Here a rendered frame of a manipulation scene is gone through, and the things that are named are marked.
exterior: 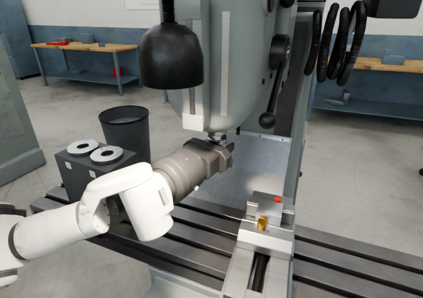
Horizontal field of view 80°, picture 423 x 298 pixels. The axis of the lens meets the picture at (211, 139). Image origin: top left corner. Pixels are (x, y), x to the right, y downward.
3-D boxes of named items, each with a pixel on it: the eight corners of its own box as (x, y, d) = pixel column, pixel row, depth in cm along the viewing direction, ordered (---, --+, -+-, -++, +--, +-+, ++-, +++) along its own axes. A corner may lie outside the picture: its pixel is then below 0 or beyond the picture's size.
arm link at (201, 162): (233, 142, 53) (199, 167, 44) (231, 179, 57) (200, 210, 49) (187, 128, 60) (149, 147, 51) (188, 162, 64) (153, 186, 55)
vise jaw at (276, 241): (289, 261, 57) (293, 249, 55) (236, 247, 60) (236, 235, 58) (291, 240, 62) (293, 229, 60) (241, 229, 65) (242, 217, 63)
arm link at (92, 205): (145, 169, 39) (63, 197, 39) (165, 218, 41) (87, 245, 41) (152, 157, 46) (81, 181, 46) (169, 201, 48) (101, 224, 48)
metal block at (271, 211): (278, 235, 62) (281, 217, 60) (253, 230, 64) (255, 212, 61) (280, 220, 67) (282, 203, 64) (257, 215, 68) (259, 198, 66)
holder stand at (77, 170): (118, 225, 76) (106, 169, 67) (68, 203, 84) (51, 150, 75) (145, 200, 85) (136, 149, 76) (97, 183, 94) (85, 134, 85)
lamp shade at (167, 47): (143, 92, 25) (134, 24, 23) (140, 75, 32) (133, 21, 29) (211, 86, 27) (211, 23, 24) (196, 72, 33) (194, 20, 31)
